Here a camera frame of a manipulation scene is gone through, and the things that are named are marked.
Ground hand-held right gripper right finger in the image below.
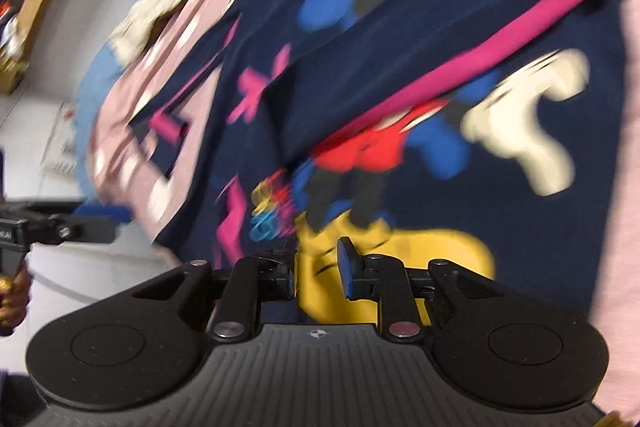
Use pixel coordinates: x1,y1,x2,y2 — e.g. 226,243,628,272
336,236,497,341

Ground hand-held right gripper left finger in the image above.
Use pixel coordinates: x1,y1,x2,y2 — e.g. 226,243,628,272
134,243,302,341

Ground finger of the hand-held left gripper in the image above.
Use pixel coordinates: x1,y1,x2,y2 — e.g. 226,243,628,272
59,204,132,245

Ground navy cartoon print garment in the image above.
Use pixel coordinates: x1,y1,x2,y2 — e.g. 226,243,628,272
127,0,626,324

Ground person's left hand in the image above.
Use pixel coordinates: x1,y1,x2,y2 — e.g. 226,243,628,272
0,264,32,332

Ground white paper sheet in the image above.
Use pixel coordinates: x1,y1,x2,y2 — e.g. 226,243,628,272
42,102,86,178

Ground blue quilt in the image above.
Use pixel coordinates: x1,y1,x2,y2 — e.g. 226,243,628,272
72,0,251,202

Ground beige knitted garment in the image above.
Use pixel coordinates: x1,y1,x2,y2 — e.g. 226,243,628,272
107,0,201,64

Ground pink polka dot blanket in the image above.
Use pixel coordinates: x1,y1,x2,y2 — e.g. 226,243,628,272
87,0,640,413

